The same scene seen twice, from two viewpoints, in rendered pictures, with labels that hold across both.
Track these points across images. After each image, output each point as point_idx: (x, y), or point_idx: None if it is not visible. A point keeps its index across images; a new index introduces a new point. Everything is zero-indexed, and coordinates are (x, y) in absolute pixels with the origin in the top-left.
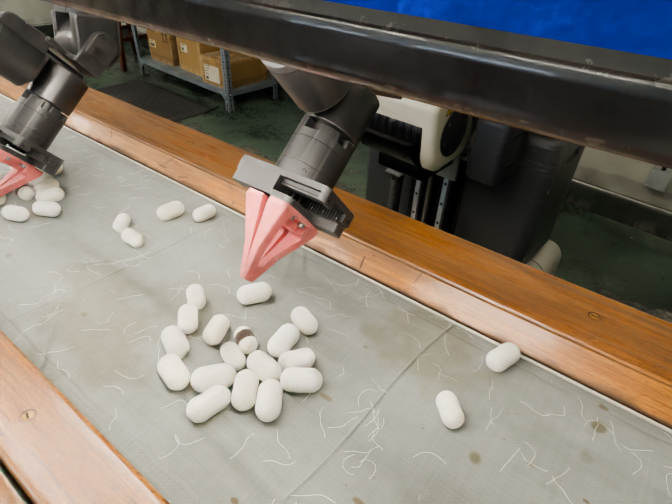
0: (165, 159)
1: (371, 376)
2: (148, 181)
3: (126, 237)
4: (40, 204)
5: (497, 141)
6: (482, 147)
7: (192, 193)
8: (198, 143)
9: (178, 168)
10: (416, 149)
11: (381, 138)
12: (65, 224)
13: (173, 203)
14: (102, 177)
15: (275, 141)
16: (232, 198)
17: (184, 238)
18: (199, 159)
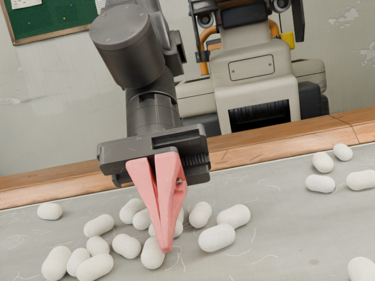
0: (219, 155)
1: None
2: (232, 175)
3: (366, 178)
4: (232, 211)
5: (316, 97)
6: (307, 106)
7: (284, 160)
8: (216, 140)
9: (243, 154)
10: (285, 117)
11: (258, 122)
12: (272, 219)
13: (322, 153)
14: (188, 194)
15: None
16: (328, 141)
17: (374, 168)
18: (249, 140)
